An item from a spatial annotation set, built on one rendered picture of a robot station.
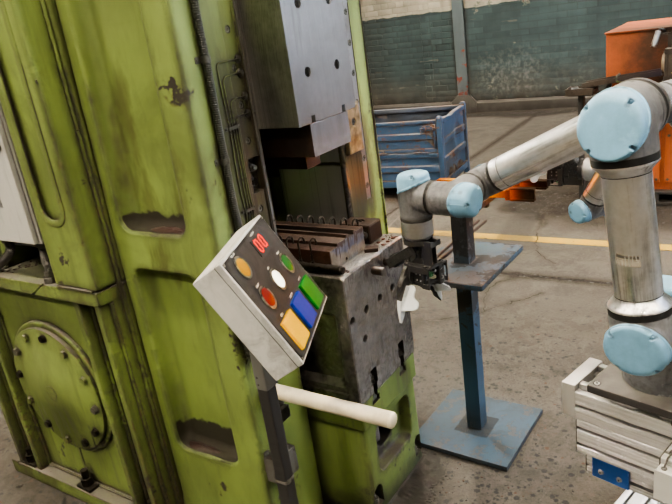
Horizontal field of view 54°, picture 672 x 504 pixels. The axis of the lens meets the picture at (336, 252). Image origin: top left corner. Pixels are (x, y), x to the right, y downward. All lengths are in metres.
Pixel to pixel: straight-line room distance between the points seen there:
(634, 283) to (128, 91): 1.38
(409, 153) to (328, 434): 3.87
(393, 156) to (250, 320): 4.59
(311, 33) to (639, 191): 1.03
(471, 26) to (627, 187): 8.70
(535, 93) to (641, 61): 4.55
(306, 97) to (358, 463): 1.21
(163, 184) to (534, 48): 8.06
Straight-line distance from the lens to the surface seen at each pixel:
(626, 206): 1.26
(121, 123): 2.02
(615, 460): 1.69
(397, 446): 2.48
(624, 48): 5.27
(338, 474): 2.40
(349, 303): 1.98
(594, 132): 1.22
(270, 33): 1.84
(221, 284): 1.38
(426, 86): 10.25
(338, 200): 2.33
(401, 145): 5.85
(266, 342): 1.41
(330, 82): 1.97
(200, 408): 2.28
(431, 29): 10.12
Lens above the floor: 1.65
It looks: 20 degrees down
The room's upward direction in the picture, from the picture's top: 8 degrees counter-clockwise
